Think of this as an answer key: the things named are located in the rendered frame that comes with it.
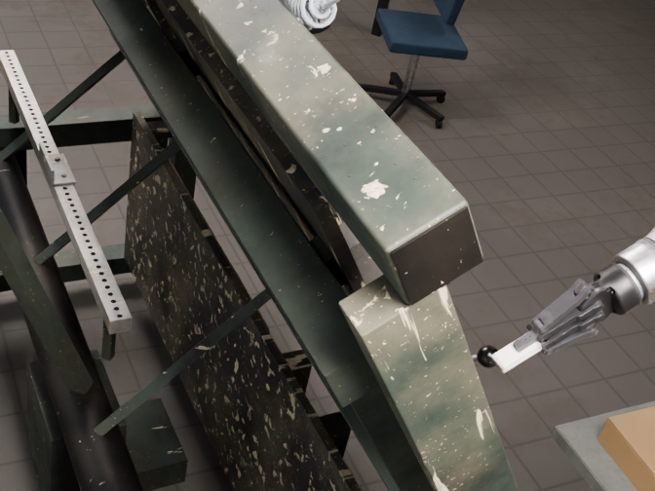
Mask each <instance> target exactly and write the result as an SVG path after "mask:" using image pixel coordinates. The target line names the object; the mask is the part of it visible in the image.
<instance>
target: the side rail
mask: <svg viewBox="0 0 655 491"><path fill-rule="evenodd" d="M339 307H340V309H341V311H342V313H343V315H344V317H345V319H346V321H347V322H348V324H349V326H350V328H351V330H352V332H353V334H354V336H355V338H356V340H357V342H358V344H359V345H360V347H361V349H362V351H363V353H364V355H365V357H366V360H367V362H368V364H369V366H370V368H371V370H372V372H373V374H374V376H375V378H376V380H377V382H378V384H379V386H380V388H381V390H382V392H383V394H384V395H385V397H386V398H387V400H388V402H389V404H390V406H391V408H392V410H393V412H394V414H395V416H396V418H397V420H398V422H399V424H400V426H401V428H402V430H403V432H404V434H405V437H406V439H407V441H408V443H409V445H410V446H411V448H412V450H413V452H414V454H415V456H416V458H417V460H418V462H419V464H420V466H421V468H422V470H423V472H424V473H425V475H426V477H427V479H428V481H429V483H430V485H431V487H432V489H433V491H519V489H518V487H517V484H516V481H515V478H514V476H513V473H512V470H511V467H510V464H509V461H508V458H507V456H506V453H505V450H504V447H503V444H502V441H501V438H500V436H499V433H498V431H497V428H496V425H495V422H494V419H493V417H492V414H491V411H490V408H489V405H488V402H487V399H486V397H485V394H484V391H483V388H482V383H481V381H480V378H479V375H478V372H477V370H476V367H475V364H474V362H473V359H472V356H471V353H470V350H469V347H468V344H467V342H466V339H465V336H464V333H463V330H462V327H461V324H460V322H459V319H458V317H457V314H456V311H455V308H454V305H453V303H452V300H451V297H450V294H449V291H448V288H447V285H444V286H443V287H441V288H439V289H438V290H436V291H435V292H433V293H431V294H430V295H428V296H426V297H425V298H423V299H422V300H420V301H418V302H417V303H415V304H413V305H411V304H406V303H405V302H404V301H403V299H402V297H401V296H400V295H399V294H398V292H397V291H396V290H395V289H394V288H393V286H392V285H391V284H390V282H389V281H388V280H387V278H386V277H385V276H384V275H382V276H381V277H379V278H377V279H376V280H374V281H372V282H371V283H369V284H367V285H365V286H364V287H362V288H360V289H359V290H357V291H355V292H354V293H352V294H350V295H349V296H347V297H346V298H344V299H342V300H341V301H340V302H339Z"/></svg>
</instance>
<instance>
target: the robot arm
mask: <svg viewBox="0 0 655 491"><path fill-rule="evenodd" d="M654 301H655V227H654V228H653V229H652V231H651V232H650V233H649V234H648V235H647V236H645V237H644V238H643V239H641V240H638V241H637V242H636V243H635V244H633V245H631V246H629V247H628V248H626V249H624V250H623V251H621V252H620V253H618V254H616V255H615V257H614V259H613V263H611V264H609V265H608V266H606V267H605V268H603V269H601V270H600V271H598V272H597V273H595V275H594V281H593V282H591V283H586V282H584V281H583V279H581V278H580V279H578V280H577V281H576V282H575V283H574V285H573V286H572V287H571V288H570V289H569V290H568V291H567V292H565V293H564V294H563V295H562V296H561V297H559V298H558V299H557V300H556V301H554V302H553V303H552V304H551V305H550V306H548V307H547V308H546V309H545V310H543V311H542V312H541V313H540V314H539V315H537V316H536V317H535V318H534V319H533V320H532V321H531V322H532V324H533V326H531V325H530V324H528V325H527V327H526V328H527V329H528V330H529V332H527V333H526V334H524V335H523V336H522V337H520V338H519V339H517V340H516V341H514V342H512V343H511V344H509V345H508V346H506V347H504V348H503V349H501V350H500V351H498V352H496V353H495V354H493V355H492V356H491V357H492V360H493V361H494V363H495V364H496V365H497V366H498V368H499V369H500V370H501V371H502V373H505V372H507V371H508V370H510V369H512V368H513V367H515V366H516V365H518V364H520V363H521V362H523V361H524V360H526V359H528V358H530V357H531V356H533V355H534V354H536V353H538V352H539V351H541V352H542V353H543V354H544V355H546V356H548V355H550V354H552V353H555V352H557V351H559V350H561V349H563V348H565V347H568V346H570V345H572V344H574V343H576V342H578V341H580V340H583V339H585V338H588V337H593V336H596V335H597V334H598V330H597V329H596V327H597V324H598V323H599V322H601V321H604V320H605V319H606V318H607V317H608V316H609V315H610V314H612V313H614V314H618V315H621V316H622V315H625V314H627V313H628V312H629V311H631V310H632V309H634V308H635V307H637V306H639V305H640V304H641V303H642V304H644V305H649V304H651V303H653V302H654Z"/></svg>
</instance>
